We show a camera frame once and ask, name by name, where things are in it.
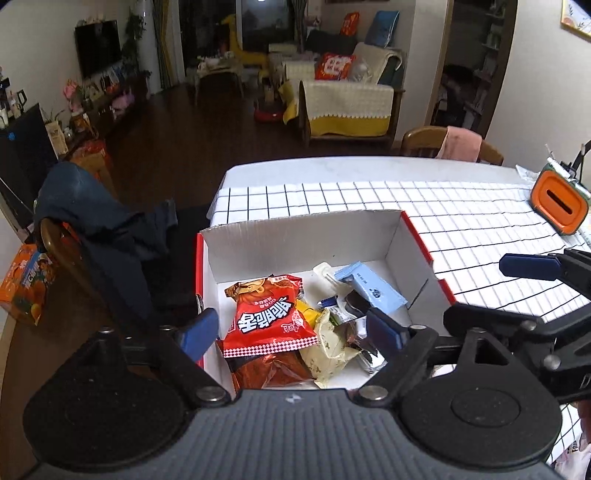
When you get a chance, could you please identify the red floor toy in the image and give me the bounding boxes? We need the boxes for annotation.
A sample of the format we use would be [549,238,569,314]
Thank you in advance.
[253,90,284,124]

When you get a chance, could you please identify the red-brown foil snack packet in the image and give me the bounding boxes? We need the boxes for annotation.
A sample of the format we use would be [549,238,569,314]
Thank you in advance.
[228,351,315,391]

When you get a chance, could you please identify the red cardboard box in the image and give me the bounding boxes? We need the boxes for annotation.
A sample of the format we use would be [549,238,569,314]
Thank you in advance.
[194,209,458,402]

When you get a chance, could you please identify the sofa with cream cover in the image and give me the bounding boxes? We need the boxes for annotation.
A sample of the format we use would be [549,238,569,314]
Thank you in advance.
[277,41,407,148]

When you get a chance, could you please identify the black television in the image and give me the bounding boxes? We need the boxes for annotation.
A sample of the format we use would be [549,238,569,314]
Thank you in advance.
[75,19,123,79]

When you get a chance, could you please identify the colourful framed wall picture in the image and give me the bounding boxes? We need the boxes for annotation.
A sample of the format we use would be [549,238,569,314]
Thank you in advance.
[560,0,591,42]

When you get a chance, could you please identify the white marker pens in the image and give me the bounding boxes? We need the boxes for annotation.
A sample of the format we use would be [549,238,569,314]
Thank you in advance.
[545,143,578,178]

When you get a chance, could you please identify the light blue snack packet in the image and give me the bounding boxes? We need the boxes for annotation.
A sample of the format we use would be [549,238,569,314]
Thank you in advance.
[333,261,409,315]

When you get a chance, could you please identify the white checked tablecloth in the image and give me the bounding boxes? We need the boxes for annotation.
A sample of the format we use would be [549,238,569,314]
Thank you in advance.
[209,180,591,467]

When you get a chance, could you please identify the red snack packet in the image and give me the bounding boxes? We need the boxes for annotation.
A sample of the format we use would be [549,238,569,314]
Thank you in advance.
[223,274,320,358]

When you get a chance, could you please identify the dark television console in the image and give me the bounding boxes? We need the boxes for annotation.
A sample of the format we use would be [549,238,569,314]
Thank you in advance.
[60,76,151,139]

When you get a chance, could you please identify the patterned window curtain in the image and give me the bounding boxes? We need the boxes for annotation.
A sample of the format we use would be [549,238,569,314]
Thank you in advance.
[291,0,308,47]
[152,0,185,90]

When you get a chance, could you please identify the black water dispenser cabinet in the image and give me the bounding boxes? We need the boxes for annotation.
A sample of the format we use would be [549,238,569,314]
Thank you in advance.
[0,104,58,227]

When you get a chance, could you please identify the white tower air conditioner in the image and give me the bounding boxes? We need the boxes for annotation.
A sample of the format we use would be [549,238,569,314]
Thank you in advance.
[136,0,162,93]

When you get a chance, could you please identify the wooden coffee table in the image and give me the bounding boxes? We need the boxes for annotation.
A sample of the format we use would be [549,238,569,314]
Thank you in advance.
[191,58,245,100]

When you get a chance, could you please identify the orange red crates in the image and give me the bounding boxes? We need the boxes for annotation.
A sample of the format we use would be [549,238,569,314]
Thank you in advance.
[74,140,115,185]

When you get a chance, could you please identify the small white pouch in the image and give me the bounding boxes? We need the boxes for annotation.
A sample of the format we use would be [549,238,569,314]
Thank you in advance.
[313,262,352,296]

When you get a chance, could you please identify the tall green houseplant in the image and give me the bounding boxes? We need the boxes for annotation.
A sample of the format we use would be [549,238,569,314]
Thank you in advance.
[121,14,151,79]

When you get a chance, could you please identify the orange printed carton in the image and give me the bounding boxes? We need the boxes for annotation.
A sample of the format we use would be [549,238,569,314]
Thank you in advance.
[0,242,57,326]

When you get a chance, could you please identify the cream snack packet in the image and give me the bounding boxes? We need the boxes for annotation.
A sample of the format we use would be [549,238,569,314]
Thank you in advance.
[299,309,363,388]

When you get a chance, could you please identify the white paper carton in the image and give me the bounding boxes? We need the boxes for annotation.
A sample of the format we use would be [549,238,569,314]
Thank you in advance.
[46,122,68,155]

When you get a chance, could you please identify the white and blue packet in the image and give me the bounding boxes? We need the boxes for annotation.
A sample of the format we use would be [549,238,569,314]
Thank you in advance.
[318,295,354,324]

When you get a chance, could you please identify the wooden dining chair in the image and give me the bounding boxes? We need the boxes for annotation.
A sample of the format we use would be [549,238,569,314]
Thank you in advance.
[399,126,505,166]

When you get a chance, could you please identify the yellow giraffe toy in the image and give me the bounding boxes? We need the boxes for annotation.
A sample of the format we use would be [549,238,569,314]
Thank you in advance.
[222,14,273,70]

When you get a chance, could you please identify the chair with dark jacket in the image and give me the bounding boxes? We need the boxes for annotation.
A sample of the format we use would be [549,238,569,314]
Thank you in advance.
[34,161,178,324]

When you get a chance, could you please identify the dark brown chocolate packet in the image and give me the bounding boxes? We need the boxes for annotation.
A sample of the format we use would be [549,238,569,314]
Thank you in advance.
[335,320,370,354]

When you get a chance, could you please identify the orange and green desk organizer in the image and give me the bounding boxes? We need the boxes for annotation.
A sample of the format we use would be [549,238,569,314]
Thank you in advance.
[529,157,591,237]

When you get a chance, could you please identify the dark triangular snack packet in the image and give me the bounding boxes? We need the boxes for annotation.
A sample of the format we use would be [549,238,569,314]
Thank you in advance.
[345,292,372,318]

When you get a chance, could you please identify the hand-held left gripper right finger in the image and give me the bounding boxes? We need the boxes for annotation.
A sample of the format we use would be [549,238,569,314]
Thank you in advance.
[353,307,525,409]

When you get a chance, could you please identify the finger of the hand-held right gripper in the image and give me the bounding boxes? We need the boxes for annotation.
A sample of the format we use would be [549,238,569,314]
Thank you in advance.
[442,302,591,348]
[499,248,591,301]

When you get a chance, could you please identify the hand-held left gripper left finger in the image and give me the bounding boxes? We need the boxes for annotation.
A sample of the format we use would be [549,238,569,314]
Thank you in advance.
[88,307,232,409]

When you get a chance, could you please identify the blue cushion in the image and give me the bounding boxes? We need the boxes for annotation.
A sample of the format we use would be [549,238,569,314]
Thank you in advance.
[369,10,400,47]

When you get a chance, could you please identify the red printed cushion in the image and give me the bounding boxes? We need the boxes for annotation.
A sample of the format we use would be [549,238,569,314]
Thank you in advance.
[315,52,357,81]

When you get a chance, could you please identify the pink towel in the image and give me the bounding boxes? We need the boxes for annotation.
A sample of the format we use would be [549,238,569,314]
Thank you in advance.
[438,126,483,162]

